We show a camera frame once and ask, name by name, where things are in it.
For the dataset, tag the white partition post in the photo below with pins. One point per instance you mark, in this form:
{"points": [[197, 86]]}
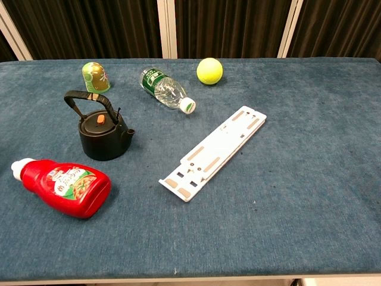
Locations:
{"points": [[290, 29], [168, 29], [17, 44]]}

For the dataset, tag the black pleated curtain panel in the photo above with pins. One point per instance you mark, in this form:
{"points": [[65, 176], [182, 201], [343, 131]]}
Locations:
{"points": [[4, 50], [336, 26], [89, 26], [232, 26]]}

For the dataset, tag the red ketchup squeeze bottle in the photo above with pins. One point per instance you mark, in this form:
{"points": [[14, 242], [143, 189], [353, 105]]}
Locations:
{"points": [[38, 178]]}

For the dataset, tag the white folding laptop stand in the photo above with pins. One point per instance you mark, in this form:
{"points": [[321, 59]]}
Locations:
{"points": [[209, 149]]}

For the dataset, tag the blue table cloth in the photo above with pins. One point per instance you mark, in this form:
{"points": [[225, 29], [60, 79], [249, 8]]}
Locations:
{"points": [[297, 178]]}

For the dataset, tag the yellow tennis ball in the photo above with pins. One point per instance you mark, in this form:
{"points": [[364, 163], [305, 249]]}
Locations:
{"points": [[209, 71]]}

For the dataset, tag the green gold dome toy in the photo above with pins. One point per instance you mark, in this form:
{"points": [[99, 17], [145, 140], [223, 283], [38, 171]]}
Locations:
{"points": [[95, 78]]}

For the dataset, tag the clear water bottle green label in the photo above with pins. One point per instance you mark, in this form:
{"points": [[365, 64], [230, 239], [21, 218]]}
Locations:
{"points": [[166, 89]]}

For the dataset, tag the black kettle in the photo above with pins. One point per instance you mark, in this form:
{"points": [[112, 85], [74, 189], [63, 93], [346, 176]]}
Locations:
{"points": [[101, 140]]}

